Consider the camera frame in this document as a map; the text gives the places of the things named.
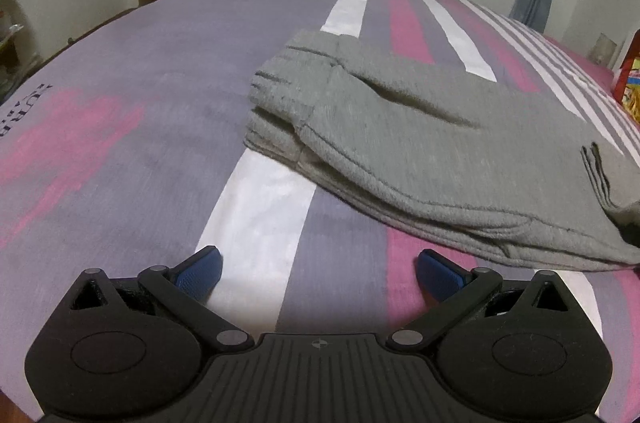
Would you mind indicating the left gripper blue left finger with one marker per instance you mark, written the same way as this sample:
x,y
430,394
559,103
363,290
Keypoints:
x,y
182,291

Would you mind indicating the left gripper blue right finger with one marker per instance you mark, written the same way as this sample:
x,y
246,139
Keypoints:
x,y
458,293

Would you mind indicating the grey sweatpants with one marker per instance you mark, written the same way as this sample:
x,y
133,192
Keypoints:
x,y
445,155

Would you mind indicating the striped purple pink bed sheet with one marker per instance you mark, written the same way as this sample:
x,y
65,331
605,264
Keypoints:
x,y
127,151

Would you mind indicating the colourful patterned pillow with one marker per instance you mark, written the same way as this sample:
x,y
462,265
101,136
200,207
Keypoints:
x,y
626,86

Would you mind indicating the cluttered side shelf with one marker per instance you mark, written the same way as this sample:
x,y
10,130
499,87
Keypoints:
x,y
19,53

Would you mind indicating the translucent container near wall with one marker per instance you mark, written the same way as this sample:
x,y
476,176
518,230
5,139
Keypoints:
x,y
602,51

